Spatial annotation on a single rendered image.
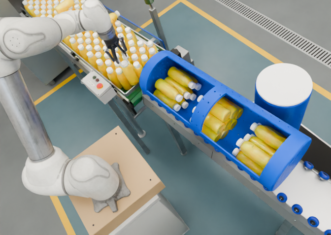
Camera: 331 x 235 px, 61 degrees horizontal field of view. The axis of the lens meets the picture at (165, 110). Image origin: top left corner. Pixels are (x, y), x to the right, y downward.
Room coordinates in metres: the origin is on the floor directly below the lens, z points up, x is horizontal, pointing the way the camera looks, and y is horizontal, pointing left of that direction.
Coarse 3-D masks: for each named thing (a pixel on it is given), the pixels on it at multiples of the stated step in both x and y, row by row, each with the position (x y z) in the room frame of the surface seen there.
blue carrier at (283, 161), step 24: (144, 72) 1.05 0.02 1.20; (192, 72) 0.91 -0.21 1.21; (216, 96) 0.70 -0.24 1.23; (240, 96) 0.67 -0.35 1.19; (192, 120) 0.68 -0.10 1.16; (240, 120) 0.66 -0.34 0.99; (264, 120) 0.57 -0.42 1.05; (216, 144) 0.53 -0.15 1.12; (288, 144) 0.35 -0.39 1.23; (264, 168) 0.32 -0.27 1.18; (288, 168) 0.29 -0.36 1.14
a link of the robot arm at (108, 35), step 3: (111, 27) 1.21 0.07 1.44; (108, 30) 1.20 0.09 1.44; (111, 30) 1.21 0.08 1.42; (114, 30) 1.23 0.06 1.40; (99, 33) 1.21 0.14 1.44; (102, 33) 1.20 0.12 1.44; (105, 33) 1.20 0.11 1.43; (108, 33) 1.20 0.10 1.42; (111, 33) 1.20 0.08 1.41; (114, 33) 1.21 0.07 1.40; (99, 36) 1.22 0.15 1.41; (102, 36) 1.20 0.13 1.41; (105, 36) 1.20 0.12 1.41; (108, 36) 1.20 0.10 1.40; (111, 36) 1.20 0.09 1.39; (102, 39) 1.21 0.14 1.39; (105, 39) 1.20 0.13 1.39; (108, 39) 1.20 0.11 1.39
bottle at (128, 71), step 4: (128, 64) 1.23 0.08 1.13; (124, 68) 1.22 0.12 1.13; (128, 68) 1.21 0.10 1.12; (132, 68) 1.22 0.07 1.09; (124, 72) 1.21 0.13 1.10; (128, 72) 1.20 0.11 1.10; (132, 72) 1.21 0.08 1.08; (128, 76) 1.20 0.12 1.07; (132, 76) 1.20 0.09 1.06; (136, 76) 1.21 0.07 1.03; (128, 80) 1.21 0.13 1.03; (132, 80) 1.20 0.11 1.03; (136, 80) 1.20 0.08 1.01; (132, 84) 1.20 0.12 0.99
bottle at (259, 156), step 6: (240, 144) 0.49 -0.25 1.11; (246, 144) 0.47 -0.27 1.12; (252, 144) 0.46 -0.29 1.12; (246, 150) 0.45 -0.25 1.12; (252, 150) 0.43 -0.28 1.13; (258, 150) 0.42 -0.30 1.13; (252, 156) 0.41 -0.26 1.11; (258, 156) 0.40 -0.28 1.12; (264, 156) 0.39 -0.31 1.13; (270, 156) 0.38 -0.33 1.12; (258, 162) 0.38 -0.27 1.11; (264, 162) 0.36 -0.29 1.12
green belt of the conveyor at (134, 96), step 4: (136, 88) 1.23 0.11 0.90; (140, 88) 1.22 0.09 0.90; (124, 92) 1.25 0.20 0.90; (132, 92) 1.22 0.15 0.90; (136, 92) 1.20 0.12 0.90; (140, 92) 1.19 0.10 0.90; (128, 96) 1.20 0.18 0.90; (132, 96) 1.19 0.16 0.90; (136, 96) 1.17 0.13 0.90; (140, 96) 1.17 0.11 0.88; (132, 100) 1.16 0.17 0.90; (140, 100) 1.16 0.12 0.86; (132, 104) 1.17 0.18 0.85; (136, 104) 1.15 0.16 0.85
